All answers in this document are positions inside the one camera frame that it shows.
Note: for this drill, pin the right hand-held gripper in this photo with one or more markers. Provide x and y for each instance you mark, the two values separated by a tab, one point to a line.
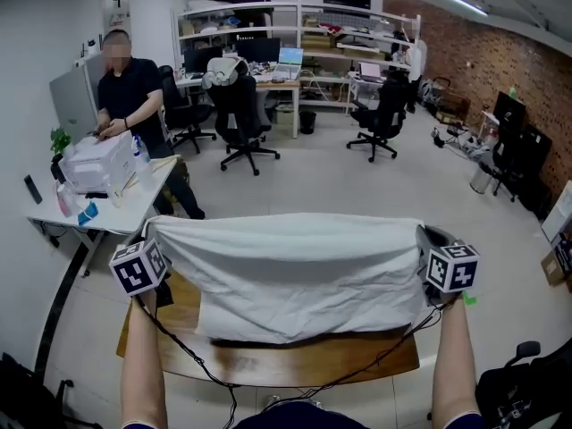
451	266

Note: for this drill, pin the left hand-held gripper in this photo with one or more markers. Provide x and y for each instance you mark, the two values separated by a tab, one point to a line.
138	266

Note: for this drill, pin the white cloth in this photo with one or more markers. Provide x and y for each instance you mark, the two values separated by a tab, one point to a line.
295	275

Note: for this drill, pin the person's left forearm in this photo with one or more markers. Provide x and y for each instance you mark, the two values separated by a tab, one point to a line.
143	364

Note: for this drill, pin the person's right forearm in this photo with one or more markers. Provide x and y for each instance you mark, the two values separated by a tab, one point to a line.
456	364

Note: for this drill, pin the steel waste bin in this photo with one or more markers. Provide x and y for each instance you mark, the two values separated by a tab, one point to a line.
480	178

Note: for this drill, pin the pink bottle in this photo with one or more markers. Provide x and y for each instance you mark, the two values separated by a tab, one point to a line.
63	201

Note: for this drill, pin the clear spray bottle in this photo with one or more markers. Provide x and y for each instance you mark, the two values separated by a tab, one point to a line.
142	163

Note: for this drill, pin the cardboard box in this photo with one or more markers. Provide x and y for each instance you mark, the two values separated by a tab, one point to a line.
556	264

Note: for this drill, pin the white carton box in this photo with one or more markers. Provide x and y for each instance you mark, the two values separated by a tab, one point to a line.
100	159

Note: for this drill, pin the black phone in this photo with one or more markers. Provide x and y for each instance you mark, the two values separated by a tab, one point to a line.
33	189

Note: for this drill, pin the black equipment rack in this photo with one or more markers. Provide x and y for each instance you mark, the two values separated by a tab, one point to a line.
527	159

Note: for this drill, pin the small green potted plant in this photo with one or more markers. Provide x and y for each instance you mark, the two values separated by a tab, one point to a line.
60	141

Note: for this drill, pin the black monitor on stand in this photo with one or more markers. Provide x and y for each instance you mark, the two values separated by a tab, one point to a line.
509	110

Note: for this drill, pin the silver monitor back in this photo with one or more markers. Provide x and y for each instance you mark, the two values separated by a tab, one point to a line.
71	101

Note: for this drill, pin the black office chair with jacket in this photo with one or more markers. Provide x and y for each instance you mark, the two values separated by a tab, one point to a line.
239	114

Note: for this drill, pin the black waste bin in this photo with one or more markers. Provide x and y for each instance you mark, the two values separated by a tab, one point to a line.
307	122

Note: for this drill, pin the person's dark blue clothing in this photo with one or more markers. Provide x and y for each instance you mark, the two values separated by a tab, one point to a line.
304	416

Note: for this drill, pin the pink open laptop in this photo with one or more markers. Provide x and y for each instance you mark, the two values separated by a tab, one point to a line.
371	71

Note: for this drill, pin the white jacket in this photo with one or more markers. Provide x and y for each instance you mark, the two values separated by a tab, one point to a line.
223	72

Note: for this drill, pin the black computer monitor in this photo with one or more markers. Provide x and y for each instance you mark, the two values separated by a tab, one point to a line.
258	50
202	59

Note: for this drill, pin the white computer desk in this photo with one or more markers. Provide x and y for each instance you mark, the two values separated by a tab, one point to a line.
277	88

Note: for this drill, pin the white shelving unit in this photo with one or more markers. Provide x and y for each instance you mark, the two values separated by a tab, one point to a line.
339	47

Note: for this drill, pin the silver open laptop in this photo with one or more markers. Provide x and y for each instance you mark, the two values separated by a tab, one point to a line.
289	63

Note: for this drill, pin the ceiling tube light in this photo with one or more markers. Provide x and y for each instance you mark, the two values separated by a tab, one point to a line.
458	0

